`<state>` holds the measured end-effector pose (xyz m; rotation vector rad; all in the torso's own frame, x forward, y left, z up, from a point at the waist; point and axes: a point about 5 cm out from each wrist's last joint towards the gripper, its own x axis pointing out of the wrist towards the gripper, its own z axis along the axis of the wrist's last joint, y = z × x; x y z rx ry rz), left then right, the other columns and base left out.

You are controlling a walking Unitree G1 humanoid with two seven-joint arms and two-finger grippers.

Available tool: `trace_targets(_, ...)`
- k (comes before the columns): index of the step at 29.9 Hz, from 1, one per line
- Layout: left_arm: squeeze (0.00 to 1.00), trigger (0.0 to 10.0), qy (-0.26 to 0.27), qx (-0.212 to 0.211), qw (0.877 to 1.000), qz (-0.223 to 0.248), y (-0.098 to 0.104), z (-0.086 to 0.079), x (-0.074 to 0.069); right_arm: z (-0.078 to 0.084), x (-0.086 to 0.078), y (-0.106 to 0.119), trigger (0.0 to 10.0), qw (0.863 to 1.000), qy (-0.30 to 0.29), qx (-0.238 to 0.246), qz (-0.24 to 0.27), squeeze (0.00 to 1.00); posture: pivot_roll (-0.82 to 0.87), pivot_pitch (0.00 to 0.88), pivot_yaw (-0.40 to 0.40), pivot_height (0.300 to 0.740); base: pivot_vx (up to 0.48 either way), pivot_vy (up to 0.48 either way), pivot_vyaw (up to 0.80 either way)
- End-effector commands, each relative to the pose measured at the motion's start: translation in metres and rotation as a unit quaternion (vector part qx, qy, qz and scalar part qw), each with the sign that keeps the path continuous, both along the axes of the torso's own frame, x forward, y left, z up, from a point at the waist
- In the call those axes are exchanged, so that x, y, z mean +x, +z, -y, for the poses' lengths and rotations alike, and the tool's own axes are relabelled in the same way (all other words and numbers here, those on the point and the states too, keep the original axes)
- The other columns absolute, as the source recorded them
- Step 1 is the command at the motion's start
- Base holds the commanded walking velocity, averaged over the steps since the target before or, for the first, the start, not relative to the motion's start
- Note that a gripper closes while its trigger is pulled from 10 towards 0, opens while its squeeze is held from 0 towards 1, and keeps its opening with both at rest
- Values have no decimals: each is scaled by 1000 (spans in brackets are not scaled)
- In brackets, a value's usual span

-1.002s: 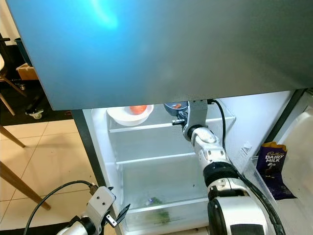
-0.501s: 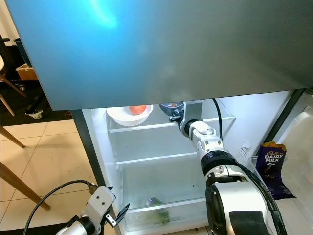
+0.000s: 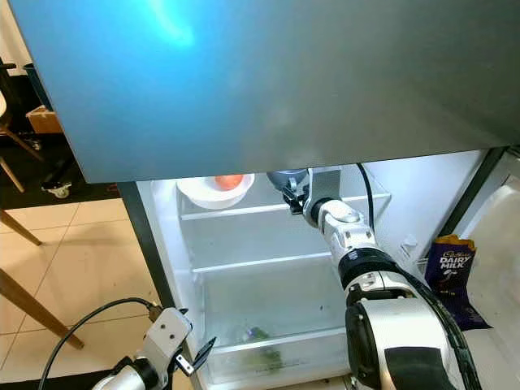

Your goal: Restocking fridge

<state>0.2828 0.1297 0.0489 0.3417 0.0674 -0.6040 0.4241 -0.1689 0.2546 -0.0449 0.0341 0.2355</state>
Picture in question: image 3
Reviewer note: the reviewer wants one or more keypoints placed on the dark blue mug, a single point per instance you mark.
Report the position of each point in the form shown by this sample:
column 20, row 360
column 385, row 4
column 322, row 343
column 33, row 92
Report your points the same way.
column 284, row 177

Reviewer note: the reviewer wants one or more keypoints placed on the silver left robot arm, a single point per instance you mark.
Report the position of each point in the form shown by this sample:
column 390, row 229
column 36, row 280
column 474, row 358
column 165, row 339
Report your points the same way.
column 126, row 378

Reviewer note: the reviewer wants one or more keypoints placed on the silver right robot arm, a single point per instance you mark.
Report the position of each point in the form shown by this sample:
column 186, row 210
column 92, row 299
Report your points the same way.
column 349, row 236

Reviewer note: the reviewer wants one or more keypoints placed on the glass fridge shelf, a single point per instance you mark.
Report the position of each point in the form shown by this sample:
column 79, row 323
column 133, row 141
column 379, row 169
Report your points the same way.
column 260, row 209
column 260, row 262

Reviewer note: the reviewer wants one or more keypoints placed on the silver two-door fridge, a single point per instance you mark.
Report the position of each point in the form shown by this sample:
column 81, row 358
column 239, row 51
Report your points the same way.
column 252, row 81

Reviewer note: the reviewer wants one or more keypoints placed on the white-lined fridge door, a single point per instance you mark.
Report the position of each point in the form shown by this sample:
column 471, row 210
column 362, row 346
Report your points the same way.
column 500, row 244

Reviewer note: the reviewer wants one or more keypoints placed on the green leafy vegetable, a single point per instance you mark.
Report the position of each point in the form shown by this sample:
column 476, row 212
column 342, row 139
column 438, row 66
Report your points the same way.
column 262, row 357

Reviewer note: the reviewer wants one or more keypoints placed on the red apple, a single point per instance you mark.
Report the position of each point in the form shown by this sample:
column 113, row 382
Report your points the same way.
column 228, row 181

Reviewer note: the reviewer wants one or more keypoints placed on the white ceramic bowl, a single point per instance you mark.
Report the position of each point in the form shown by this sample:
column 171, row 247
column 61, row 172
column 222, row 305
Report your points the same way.
column 203, row 197

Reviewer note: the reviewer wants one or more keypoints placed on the clear crisper drawer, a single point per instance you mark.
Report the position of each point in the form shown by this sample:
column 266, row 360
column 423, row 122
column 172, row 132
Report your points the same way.
column 301, row 317

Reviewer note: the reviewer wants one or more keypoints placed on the light wooden dining table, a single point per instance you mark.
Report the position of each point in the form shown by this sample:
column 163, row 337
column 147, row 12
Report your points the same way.
column 41, row 309

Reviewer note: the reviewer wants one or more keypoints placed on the purple Dairy Milk bag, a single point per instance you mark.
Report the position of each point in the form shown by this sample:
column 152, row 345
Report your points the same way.
column 455, row 276

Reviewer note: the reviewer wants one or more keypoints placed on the white shell chair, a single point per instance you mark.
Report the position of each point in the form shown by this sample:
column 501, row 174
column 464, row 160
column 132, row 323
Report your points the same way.
column 8, row 130

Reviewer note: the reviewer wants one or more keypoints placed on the black gym floor platform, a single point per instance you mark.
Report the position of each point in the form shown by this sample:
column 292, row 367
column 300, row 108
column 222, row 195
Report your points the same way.
column 89, row 162

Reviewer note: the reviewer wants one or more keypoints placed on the small wooden crate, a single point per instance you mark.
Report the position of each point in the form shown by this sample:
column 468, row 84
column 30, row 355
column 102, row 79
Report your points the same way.
column 46, row 120

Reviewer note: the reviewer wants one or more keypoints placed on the blue plastic bucket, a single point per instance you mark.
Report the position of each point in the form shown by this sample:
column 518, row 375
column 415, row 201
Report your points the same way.
column 39, row 85

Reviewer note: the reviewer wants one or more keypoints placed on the black wheeled metal frame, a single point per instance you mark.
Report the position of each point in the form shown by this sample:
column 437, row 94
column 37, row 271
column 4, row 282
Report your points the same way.
column 58, row 189

